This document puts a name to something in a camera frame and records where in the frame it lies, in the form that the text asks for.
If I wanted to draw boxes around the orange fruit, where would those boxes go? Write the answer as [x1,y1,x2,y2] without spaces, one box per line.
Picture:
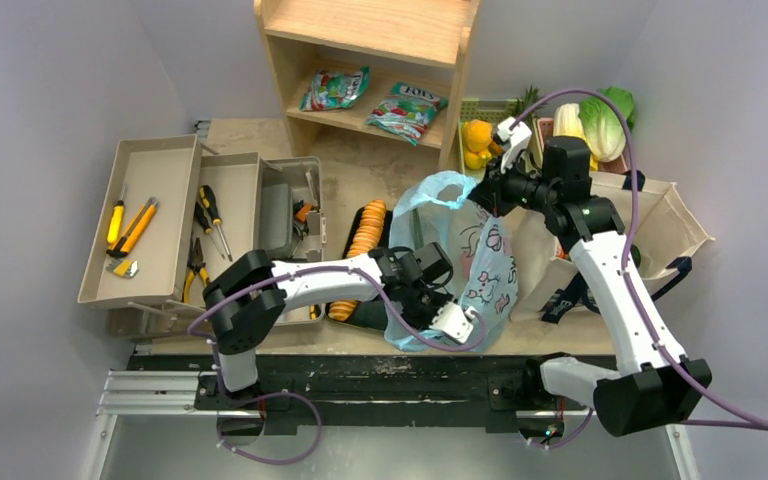
[461,119,494,155]

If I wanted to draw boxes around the light blue plastic grocery bag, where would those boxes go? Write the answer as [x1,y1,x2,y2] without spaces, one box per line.
[388,171,518,353]

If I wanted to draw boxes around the yellow white napa cabbage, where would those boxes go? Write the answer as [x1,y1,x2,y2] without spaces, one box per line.
[553,103,591,148]

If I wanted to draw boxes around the pineapple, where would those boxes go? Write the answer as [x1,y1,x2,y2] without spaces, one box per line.
[488,86,542,158]

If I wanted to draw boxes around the green lettuce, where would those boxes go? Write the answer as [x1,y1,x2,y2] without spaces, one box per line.
[579,86,635,162]

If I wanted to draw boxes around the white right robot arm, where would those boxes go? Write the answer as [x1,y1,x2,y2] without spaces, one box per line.
[469,136,712,437]

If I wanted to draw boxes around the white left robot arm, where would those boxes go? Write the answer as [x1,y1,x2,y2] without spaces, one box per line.
[202,242,473,409]

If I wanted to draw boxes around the black rectangular tray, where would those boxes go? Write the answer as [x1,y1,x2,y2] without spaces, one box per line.
[337,207,393,332]

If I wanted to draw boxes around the pink plastic basket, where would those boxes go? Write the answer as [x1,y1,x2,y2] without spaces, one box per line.
[533,117,628,174]

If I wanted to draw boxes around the green plastic basket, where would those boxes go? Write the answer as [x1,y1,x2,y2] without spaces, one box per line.
[457,99,540,181]

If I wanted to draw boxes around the orange spiral bread loaf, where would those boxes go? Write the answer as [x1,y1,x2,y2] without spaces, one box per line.
[328,199,387,322]

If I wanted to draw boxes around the stubby black yellow screwdriver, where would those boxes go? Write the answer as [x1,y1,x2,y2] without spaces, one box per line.
[309,304,322,320]

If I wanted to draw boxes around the right candy bag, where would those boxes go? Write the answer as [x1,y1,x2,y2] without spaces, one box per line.
[365,82,448,146]

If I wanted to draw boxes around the candy bag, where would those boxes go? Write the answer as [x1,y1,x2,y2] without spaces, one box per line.
[299,66,370,112]
[365,82,448,146]

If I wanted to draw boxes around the beige canvas tote bag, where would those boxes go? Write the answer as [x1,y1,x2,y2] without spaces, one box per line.
[512,179,713,324]

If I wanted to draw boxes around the orange hex key holder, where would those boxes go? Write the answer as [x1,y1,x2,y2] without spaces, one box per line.
[294,201,314,223]

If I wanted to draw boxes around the grey open toolbox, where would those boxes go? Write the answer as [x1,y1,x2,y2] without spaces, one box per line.
[218,156,327,331]

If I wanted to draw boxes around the wooden shelf unit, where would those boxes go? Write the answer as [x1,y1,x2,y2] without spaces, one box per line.
[253,1,481,170]

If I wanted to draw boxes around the left candy bag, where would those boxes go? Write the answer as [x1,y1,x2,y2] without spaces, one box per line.
[299,66,370,112]

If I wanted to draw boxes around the beige toolbox tray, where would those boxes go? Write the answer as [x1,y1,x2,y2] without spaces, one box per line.
[77,135,265,309]

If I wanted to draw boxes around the yellow utility knife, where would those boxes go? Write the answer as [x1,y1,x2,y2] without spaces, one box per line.
[106,196,159,279]

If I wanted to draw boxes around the small yellow screwdriver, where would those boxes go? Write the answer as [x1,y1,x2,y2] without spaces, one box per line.
[106,183,128,248]

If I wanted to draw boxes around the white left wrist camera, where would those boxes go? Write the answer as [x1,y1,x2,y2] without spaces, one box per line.
[430,302,478,345]

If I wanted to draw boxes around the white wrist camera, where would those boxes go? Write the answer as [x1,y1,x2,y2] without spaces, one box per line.
[430,302,478,345]
[494,117,533,174]

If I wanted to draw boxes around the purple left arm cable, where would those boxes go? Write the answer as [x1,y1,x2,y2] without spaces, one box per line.
[187,264,488,354]

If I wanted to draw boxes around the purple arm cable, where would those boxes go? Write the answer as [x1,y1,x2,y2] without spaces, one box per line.
[509,87,768,434]
[187,264,488,354]

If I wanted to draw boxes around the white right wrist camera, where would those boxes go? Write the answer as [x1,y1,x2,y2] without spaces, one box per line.
[494,117,533,174]

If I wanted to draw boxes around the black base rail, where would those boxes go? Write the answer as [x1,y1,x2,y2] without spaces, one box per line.
[127,354,586,435]

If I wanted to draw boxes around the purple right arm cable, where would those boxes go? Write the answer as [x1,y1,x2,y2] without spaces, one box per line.
[509,87,768,434]

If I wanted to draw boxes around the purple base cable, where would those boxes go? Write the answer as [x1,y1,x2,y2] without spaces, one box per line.
[215,390,324,466]

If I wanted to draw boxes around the yellow handled pliers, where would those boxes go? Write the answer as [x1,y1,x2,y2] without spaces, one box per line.
[182,237,211,304]

